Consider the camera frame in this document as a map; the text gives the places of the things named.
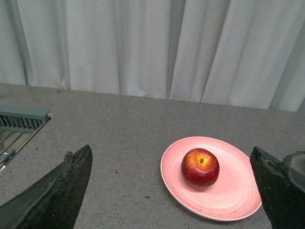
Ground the grey-green dish rack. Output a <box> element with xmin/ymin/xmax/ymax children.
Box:
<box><xmin>0</xmin><ymin>105</ymin><xmax>52</xmax><ymax>170</ymax></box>

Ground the pink plate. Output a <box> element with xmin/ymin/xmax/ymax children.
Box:
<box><xmin>161</xmin><ymin>136</ymin><xmax>262</xmax><ymax>221</ymax></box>

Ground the white curtain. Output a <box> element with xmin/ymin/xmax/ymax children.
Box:
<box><xmin>0</xmin><ymin>0</ymin><xmax>305</xmax><ymax>112</ymax></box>

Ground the red apple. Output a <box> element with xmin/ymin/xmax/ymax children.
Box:
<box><xmin>181</xmin><ymin>148</ymin><xmax>220</xmax><ymax>190</ymax></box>

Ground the left gripper worn black right finger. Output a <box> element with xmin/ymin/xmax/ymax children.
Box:
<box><xmin>250</xmin><ymin>146</ymin><xmax>305</xmax><ymax>229</ymax></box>

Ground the left gripper worn black left finger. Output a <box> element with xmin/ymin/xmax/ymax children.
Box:
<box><xmin>0</xmin><ymin>145</ymin><xmax>92</xmax><ymax>229</ymax></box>

